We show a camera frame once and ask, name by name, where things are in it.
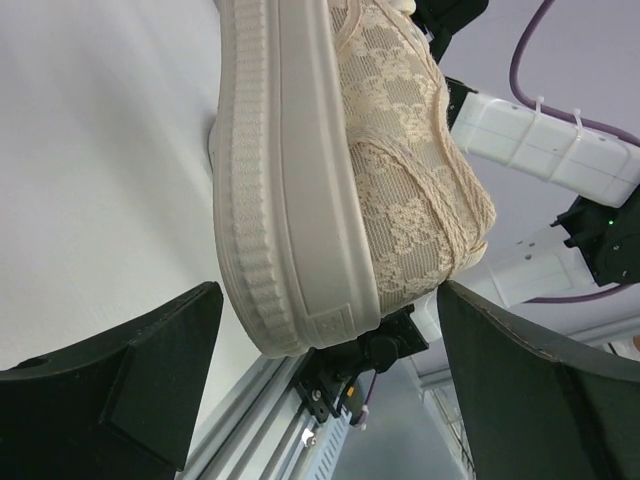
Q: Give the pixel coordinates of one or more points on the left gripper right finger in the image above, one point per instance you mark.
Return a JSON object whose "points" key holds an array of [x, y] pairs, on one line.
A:
{"points": [[536, 404]]}

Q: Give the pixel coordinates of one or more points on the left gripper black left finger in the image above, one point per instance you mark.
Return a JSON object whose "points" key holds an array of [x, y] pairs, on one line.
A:
{"points": [[121, 404]]}

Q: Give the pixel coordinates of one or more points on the beige sneaker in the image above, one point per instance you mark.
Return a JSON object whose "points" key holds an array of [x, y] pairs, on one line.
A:
{"points": [[339, 194]]}

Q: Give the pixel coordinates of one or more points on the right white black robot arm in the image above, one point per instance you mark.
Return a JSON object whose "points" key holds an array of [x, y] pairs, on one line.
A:
{"points": [[590, 251]]}

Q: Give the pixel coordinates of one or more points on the aluminium rail frame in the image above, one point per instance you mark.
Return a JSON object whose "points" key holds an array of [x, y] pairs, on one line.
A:
{"points": [[266, 425]]}

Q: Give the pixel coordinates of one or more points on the perforated grey cable tray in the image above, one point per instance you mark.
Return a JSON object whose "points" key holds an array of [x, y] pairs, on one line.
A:
{"points": [[324, 455]]}

